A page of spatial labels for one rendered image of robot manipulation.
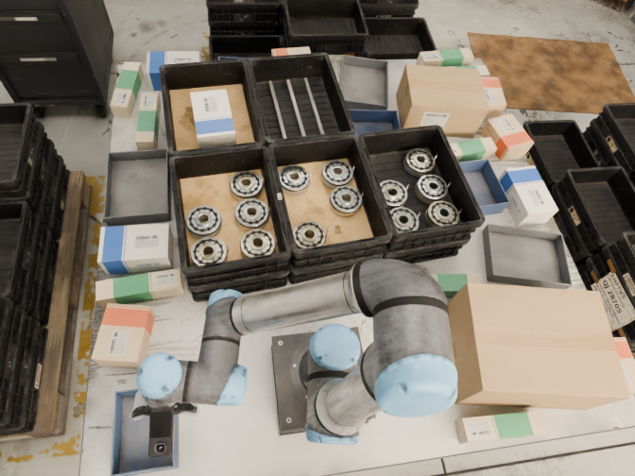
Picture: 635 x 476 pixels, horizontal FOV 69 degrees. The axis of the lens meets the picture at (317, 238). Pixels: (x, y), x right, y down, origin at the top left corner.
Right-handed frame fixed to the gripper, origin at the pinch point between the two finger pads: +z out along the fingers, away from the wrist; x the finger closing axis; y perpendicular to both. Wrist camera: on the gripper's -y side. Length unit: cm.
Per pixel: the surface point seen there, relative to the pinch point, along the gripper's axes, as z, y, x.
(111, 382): 19.8, 13.6, 15.9
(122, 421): 18.8, 2.8, 11.9
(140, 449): 18.1, -4.4, 6.8
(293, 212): -1, 59, -36
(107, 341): 12.3, 22.8, 16.8
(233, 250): 2.0, 45.9, -16.9
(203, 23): 87, 265, -8
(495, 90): -8, 119, -125
